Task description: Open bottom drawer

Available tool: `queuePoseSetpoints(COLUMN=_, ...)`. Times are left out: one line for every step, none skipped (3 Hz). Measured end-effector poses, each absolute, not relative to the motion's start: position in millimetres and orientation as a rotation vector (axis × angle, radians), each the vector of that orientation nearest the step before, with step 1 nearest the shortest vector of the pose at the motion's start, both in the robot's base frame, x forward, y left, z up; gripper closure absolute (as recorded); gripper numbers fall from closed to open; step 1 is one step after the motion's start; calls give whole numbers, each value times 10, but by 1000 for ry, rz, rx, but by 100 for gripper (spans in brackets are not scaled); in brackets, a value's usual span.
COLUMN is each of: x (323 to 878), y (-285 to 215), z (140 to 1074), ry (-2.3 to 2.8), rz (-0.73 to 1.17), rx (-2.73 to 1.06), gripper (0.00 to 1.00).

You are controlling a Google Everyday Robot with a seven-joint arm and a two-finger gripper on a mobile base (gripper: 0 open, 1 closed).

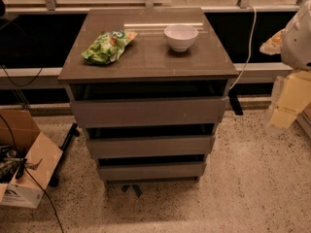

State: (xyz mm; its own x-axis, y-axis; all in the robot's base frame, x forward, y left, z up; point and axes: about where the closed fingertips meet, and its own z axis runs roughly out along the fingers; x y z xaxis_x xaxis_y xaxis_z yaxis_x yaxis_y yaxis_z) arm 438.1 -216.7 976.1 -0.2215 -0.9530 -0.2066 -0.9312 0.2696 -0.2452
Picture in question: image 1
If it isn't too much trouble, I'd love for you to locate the white cable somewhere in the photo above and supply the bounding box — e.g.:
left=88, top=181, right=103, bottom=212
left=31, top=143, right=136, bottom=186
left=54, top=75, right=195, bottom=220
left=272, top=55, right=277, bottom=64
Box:
left=228, top=4, right=258, bottom=91

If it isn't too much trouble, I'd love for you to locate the cardboard box at right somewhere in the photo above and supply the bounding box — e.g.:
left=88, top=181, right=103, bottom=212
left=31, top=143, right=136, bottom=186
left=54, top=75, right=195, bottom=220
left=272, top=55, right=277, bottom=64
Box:
left=297, top=104, right=311, bottom=139

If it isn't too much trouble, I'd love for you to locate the white bowl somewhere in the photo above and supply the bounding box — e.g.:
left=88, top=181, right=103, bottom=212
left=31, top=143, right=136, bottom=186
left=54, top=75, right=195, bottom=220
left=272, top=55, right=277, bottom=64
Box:
left=164, top=24, right=198, bottom=51

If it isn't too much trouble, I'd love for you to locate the grey bottom drawer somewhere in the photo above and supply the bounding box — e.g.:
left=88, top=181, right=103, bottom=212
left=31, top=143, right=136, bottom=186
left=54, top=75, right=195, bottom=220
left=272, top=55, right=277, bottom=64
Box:
left=98, top=162, right=206, bottom=181

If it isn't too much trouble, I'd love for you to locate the open cardboard box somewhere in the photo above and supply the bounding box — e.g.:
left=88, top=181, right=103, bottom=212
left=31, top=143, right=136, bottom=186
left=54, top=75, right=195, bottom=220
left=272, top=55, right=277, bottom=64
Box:
left=0, top=109, right=64, bottom=210

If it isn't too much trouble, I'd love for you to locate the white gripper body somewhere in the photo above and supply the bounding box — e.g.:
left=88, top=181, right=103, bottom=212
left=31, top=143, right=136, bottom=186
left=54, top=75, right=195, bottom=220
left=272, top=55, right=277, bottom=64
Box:
left=271, top=71, right=311, bottom=117

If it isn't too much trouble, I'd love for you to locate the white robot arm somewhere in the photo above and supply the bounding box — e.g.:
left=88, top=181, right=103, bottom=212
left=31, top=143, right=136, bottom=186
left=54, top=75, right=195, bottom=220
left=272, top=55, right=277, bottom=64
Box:
left=259, top=0, right=311, bottom=134

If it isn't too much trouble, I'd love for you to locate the black cable at left wall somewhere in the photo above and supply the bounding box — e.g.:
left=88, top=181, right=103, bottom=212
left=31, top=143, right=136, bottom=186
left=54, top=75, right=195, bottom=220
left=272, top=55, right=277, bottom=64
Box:
left=0, top=64, right=44, bottom=88

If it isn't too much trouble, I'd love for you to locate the grey middle drawer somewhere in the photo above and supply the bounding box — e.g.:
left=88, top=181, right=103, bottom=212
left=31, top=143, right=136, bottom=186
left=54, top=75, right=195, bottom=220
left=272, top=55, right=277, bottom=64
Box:
left=86, top=135, right=215, bottom=159

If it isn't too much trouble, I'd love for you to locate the grey drawer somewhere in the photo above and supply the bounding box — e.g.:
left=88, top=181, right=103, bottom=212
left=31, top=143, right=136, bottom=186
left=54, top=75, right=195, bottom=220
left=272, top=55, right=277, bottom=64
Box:
left=70, top=98, right=226, bottom=128
left=98, top=162, right=206, bottom=181
left=86, top=135, right=215, bottom=159

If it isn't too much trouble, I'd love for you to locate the green chip bag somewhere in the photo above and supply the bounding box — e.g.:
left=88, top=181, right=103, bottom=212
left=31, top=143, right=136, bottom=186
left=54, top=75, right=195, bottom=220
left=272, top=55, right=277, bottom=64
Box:
left=81, top=30, right=138, bottom=65

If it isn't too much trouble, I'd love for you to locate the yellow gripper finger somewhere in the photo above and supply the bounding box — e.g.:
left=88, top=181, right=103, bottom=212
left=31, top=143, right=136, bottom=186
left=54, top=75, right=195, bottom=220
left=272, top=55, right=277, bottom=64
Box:
left=259, top=29, right=285, bottom=55

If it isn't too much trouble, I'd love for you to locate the grey top drawer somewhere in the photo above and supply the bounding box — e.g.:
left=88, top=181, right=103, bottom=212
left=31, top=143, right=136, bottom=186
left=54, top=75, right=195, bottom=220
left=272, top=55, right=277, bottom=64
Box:
left=70, top=98, right=226, bottom=128

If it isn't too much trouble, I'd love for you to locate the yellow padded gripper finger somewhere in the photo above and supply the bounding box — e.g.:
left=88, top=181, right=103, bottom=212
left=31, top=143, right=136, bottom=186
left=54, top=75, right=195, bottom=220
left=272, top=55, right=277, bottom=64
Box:
left=264, top=106, right=296, bottom=135

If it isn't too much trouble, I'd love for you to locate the black stand leg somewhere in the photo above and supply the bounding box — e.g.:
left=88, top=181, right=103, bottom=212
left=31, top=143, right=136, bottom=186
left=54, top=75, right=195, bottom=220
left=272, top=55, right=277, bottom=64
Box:
left=49, top=123, right=80, bottom=187

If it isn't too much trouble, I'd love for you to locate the grey drawer cabinet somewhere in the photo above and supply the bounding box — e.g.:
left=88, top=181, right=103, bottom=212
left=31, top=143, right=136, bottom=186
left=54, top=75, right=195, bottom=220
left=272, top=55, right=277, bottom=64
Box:
left=58, top=8, right=238, bottom=184

